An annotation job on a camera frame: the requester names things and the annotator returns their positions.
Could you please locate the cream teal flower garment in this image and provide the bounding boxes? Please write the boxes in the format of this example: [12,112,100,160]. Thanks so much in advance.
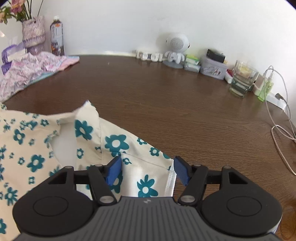
[1,101,176,240]

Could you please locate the white red small tube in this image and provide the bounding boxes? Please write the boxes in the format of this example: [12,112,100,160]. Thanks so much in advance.
[224,69,233,84]

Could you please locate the grey printed tin box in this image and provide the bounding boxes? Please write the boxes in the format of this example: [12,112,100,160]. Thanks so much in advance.
[200,56,227,80]

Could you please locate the white power adapter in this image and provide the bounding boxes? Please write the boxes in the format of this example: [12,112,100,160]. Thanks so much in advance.
[266,93,287,110]

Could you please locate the green white wipe packs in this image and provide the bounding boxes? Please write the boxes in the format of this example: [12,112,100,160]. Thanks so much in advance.
[184,54,201,73]

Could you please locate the clear glass cup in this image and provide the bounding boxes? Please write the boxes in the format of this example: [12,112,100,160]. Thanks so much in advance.
[229,60,259,97]

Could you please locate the green spray bottle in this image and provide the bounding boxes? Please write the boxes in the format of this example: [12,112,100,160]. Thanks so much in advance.
[258,72,274,102]

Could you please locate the black small device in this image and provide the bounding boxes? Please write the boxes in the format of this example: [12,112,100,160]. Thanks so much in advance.
[206,49,225,63]

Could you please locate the white letter ornament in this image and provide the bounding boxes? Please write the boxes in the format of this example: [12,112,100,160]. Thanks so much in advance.
[136,50,164,62]

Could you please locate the pink floral garment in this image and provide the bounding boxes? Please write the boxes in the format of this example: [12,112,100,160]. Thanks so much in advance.
[1,52,80,102]

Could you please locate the white robot figurine speaker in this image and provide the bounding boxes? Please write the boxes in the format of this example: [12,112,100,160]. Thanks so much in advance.
[163,33,190,69]

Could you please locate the lower purple tissue pack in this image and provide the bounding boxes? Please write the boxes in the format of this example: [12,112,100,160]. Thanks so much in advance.
[1,62,11,75]

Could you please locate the purple tissue pack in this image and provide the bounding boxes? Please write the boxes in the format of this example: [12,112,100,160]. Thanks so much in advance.
[1,62,11,75]
[1,42,27,64]

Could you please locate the upper purple tissue pack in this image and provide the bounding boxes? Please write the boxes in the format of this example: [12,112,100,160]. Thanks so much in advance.
[1,42,27,64]

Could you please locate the dark tea bottle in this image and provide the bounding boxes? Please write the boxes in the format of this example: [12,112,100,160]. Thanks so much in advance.
[50,16,65,56]

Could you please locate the lilac textured vase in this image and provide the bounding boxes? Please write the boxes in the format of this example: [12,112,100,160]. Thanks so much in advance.
[22,16,46,55]

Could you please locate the white charging cable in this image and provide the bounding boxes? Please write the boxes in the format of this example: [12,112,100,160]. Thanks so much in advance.
[253,65,296,176]

